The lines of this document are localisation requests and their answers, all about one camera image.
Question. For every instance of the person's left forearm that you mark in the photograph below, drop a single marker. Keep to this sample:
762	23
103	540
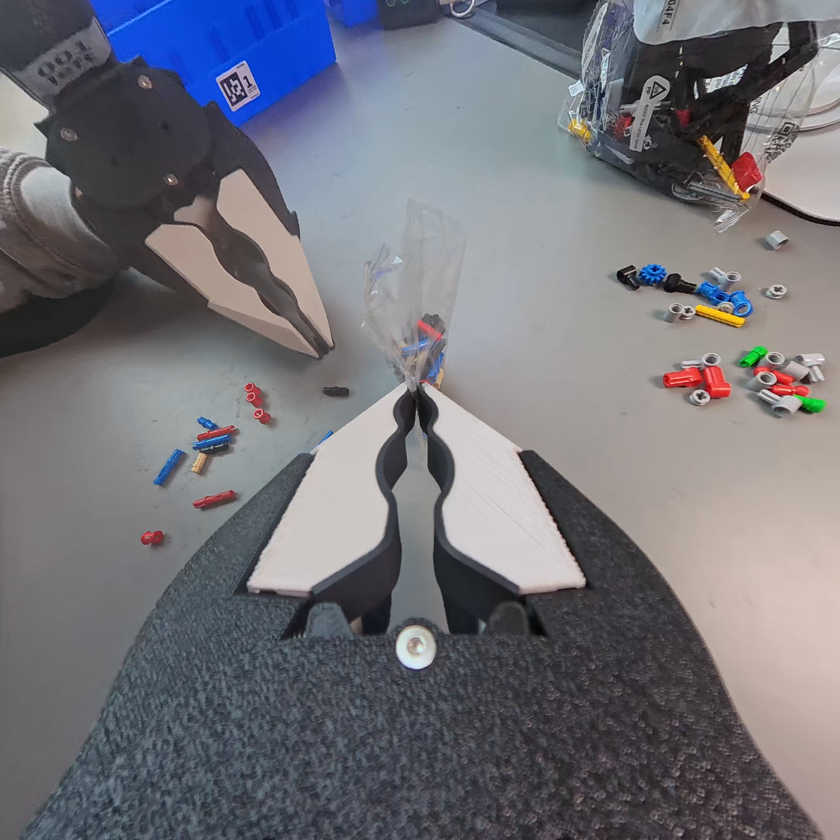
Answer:
39	236

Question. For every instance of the small toy pins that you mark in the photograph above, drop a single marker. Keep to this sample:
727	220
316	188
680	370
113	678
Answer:
216	433

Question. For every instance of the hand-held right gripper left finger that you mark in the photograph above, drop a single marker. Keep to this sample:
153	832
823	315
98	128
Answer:
328	518

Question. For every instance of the blue plastic bin with tag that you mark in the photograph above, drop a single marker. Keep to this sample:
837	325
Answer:
197	39

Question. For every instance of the group of assorted toy connectors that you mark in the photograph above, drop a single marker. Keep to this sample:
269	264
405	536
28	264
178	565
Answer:
715	380

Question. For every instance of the black device with green lights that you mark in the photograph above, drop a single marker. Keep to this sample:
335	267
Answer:
407	16

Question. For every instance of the white plastic bag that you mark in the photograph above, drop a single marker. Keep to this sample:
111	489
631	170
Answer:
722	16

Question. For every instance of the small clear plastic bag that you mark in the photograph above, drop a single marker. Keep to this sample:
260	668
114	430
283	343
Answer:
426	341

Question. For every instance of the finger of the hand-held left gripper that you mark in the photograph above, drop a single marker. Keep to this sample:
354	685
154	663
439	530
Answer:
279	249
223	289

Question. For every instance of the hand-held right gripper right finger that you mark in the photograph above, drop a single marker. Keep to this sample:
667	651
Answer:
505	518

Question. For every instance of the large clear bag of parts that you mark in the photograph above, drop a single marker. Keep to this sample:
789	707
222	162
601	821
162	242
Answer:
695	105

